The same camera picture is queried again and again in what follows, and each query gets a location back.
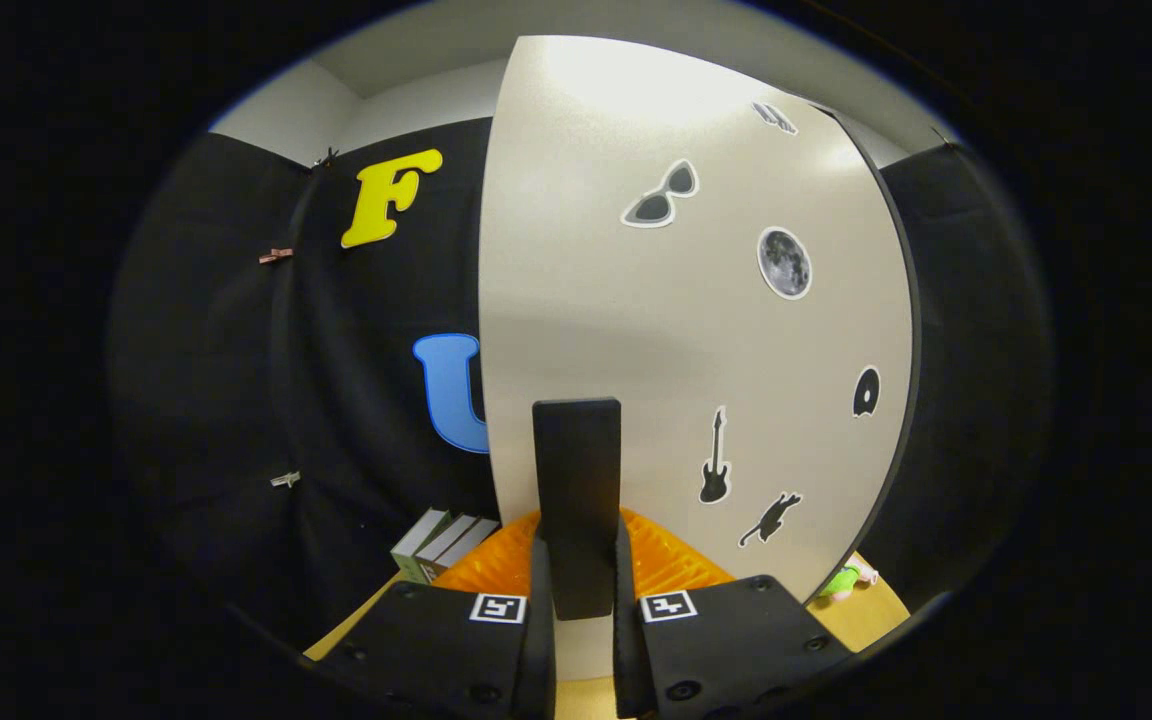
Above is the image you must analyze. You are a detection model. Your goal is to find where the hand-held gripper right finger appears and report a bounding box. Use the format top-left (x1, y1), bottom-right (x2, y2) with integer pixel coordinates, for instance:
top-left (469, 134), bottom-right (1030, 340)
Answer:
top-left (614, 508), bottom-right (852, 720)

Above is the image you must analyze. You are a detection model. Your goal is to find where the beige cabinet door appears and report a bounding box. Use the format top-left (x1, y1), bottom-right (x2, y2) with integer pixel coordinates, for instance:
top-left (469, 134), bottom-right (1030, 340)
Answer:
top-left (479, 35), bottom-right (922, 683)

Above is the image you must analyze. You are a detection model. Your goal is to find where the green book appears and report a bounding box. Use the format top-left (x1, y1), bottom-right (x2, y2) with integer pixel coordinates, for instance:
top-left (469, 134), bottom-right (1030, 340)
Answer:
top-left (391, 508), bottom-right (452, 584)

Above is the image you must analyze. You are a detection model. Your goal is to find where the green plush toy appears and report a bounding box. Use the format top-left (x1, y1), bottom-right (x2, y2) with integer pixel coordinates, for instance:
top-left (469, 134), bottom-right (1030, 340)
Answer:
top-left (816, 560), bottom-right (880, 603)

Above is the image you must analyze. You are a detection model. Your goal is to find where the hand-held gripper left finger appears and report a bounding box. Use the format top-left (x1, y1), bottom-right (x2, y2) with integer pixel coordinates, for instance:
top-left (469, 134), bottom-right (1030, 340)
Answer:
top-left (321, 510), bottom-right (557, 720)

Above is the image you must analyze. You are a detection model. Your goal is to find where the black backdrop cloth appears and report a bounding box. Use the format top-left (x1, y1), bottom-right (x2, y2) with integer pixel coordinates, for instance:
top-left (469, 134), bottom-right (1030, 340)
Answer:
top-left (106, 115), bottom-right (1052, 641)

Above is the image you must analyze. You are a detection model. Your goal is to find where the black door handle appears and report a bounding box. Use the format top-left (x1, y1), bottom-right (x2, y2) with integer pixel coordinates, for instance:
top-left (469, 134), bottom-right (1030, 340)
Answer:
top-left (533, 398), bottom-right (623, 621)

